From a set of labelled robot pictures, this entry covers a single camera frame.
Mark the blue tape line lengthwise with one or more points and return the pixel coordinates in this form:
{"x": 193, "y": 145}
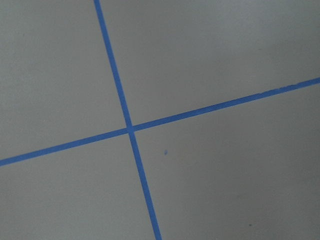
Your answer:
{"x": 128, "y": 121}

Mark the blue tape line crosswise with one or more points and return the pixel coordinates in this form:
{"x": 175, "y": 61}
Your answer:
{"x": 158, "y": 122}

